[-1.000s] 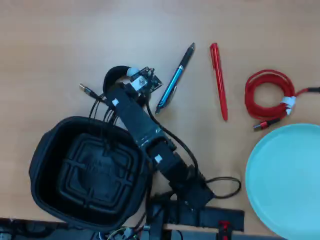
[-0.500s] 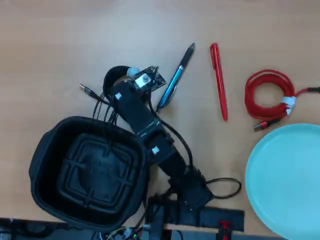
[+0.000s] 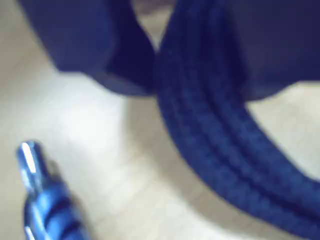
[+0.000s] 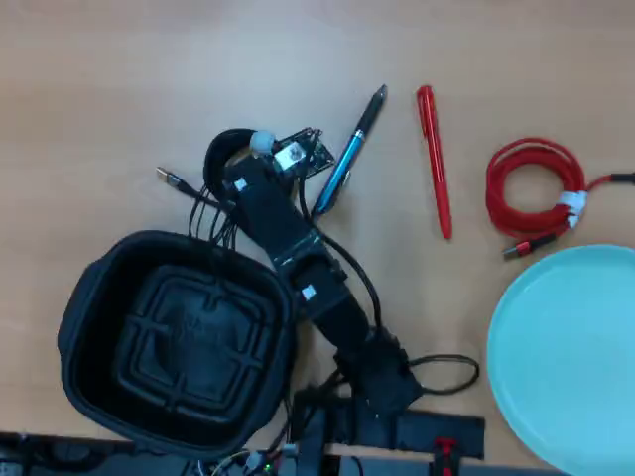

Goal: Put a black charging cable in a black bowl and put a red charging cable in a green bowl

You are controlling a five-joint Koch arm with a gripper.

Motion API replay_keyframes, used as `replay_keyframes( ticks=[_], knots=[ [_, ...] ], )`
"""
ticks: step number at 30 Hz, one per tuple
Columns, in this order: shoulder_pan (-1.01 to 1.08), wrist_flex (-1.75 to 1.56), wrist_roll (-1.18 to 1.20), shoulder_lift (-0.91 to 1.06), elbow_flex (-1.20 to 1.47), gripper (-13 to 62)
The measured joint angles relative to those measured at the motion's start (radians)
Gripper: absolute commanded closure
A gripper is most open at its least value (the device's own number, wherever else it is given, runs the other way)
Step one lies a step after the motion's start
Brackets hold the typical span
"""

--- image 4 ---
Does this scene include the black equipment strip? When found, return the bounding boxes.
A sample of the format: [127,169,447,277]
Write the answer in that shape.
[0,429,209,476]

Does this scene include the red clamp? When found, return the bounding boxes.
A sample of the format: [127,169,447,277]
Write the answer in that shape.
[432,436,462,476]

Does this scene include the green round bowl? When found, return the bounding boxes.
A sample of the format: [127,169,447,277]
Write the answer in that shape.
[485,244,635,476]

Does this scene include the blue and black pen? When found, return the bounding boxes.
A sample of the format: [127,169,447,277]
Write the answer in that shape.
[310,83,389,218]

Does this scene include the black charging cable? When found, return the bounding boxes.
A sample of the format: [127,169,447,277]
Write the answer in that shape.
[156,127,279,210]

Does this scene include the red pen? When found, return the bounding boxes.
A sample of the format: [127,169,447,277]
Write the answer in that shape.
[415,83,454,242]

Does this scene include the black plastic bowl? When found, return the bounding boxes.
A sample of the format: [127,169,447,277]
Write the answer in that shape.
[57,229,299,460]

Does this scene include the thin black servo wires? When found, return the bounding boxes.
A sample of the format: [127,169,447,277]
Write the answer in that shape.
[187,182,243,253]

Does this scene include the red charging cable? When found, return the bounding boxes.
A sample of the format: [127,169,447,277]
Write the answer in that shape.
[484,137,635,262]

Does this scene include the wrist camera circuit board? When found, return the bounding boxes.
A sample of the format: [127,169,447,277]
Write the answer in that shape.
[271,127,337,180]

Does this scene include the servo controller board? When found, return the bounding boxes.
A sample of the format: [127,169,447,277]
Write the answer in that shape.
[197,445,299,476]

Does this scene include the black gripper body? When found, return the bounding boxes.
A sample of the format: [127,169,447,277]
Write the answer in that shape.
[221,153,299,220]

